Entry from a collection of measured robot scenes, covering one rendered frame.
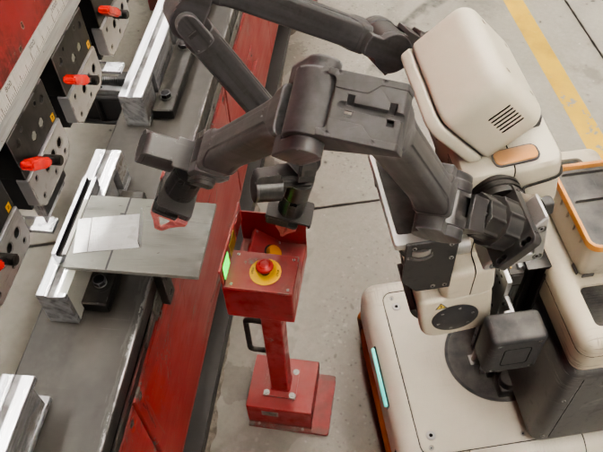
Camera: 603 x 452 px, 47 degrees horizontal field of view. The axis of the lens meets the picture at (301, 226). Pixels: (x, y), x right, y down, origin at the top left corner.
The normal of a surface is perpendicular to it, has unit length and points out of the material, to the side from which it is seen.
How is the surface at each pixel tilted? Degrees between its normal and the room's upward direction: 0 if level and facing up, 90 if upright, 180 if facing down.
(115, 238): 0
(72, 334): 0
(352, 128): 29
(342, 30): 72
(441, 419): 0
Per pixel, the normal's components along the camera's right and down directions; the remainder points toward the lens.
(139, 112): -0.11, 0.78
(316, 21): 0.32, 0.54
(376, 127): 0.00, -0.15
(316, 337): -0.04, -0.62
